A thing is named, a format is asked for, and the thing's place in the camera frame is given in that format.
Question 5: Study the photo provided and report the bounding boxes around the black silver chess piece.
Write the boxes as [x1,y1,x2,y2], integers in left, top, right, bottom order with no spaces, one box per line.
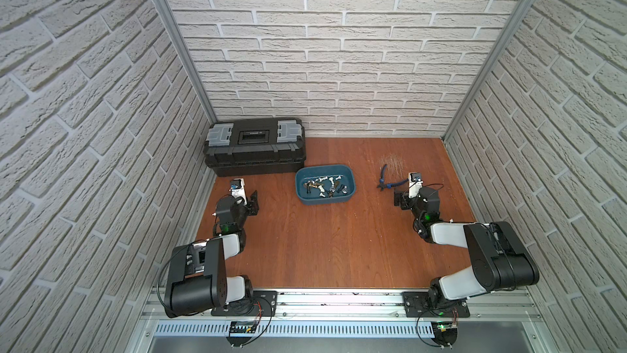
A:
[328,178,336,197]

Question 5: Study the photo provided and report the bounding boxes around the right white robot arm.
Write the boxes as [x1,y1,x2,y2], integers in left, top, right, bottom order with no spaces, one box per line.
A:
[394,182,540,309]

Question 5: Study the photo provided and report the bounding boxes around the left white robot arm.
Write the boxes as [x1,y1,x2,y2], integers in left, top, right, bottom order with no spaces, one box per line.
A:
[160,191,259,318]

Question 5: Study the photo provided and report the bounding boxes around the teal plastic storage tray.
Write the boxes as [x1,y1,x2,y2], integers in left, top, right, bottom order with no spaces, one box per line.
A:
[296,165,356,206]

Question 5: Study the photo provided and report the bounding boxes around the black plastic toolbox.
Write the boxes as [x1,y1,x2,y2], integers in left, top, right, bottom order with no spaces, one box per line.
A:
[203,117,306,177]

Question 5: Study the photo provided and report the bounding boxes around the left circuit board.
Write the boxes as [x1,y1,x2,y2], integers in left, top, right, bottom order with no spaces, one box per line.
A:
[226,320,259,347]

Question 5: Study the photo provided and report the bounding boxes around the circuit board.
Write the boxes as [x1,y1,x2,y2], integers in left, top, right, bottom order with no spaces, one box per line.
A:
[431,323,458,348]
[226,320,259,347]

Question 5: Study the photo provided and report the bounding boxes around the right circuit board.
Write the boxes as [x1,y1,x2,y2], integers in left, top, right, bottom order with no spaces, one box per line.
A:
[431,323,458,348]

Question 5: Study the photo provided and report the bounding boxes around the blue handled pliers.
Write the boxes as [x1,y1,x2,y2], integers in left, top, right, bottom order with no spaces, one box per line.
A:
[376,164,410,191]

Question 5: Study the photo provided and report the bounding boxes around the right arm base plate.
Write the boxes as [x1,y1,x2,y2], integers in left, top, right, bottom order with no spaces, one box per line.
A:
[402,291,470,319]

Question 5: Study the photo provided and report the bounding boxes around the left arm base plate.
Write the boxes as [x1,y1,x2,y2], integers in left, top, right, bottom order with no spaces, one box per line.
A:
[211,289,279,318]

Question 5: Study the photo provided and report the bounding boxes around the aluminium mounting rail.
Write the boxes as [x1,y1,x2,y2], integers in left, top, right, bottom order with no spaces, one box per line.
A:
[141,286,540,325]

